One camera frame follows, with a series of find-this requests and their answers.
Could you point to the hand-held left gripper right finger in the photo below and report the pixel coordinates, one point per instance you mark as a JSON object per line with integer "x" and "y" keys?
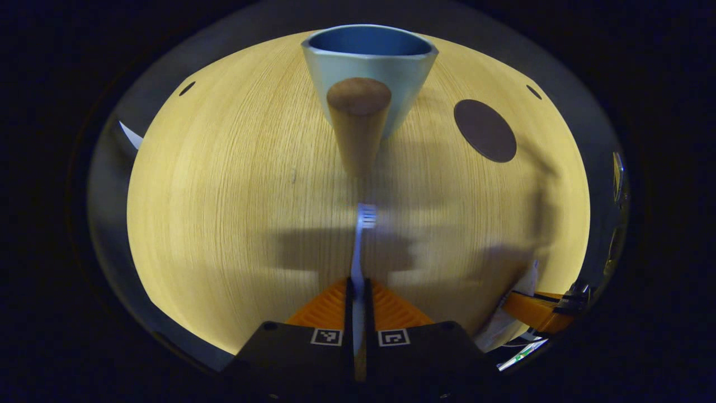
{"x": 419, "y": 364}

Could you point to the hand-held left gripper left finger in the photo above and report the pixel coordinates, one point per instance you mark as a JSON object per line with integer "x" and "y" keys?
{"x": 302, "y": 358}

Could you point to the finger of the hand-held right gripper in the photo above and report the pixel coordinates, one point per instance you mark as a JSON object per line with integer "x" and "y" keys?
{"x": 531, "y": 308}

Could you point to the white toothpaste tube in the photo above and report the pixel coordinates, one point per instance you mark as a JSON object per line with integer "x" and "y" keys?
{"x": 503, "y": 324}

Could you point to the white toothbrush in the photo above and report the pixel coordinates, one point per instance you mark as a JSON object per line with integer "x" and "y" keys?
{"x": 358, "y": 257}

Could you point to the dark brown round coaster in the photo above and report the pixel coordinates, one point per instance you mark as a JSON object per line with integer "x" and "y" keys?
{"x": 485, "y": 131}

